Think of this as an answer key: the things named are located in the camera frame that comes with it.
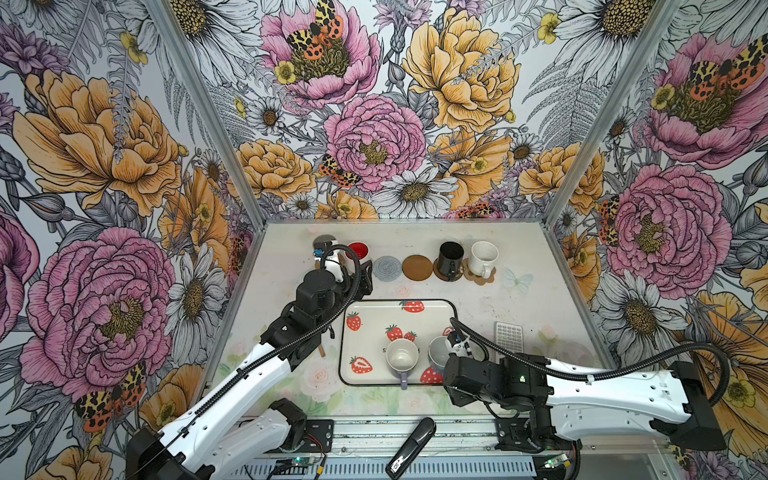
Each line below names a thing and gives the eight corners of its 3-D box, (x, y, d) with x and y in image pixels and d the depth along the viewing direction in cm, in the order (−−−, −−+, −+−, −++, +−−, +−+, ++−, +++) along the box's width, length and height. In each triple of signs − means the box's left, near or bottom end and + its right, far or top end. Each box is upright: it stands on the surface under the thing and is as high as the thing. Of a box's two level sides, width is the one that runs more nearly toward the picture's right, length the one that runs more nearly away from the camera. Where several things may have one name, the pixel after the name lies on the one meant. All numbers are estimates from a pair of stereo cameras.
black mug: (438, 288, 105) (443, 268, 96) (435, 262, 112) (439, 241, 104) (460, 288, 105) (467, 268, 96) (456, 262, 112) (461, 241, 104)
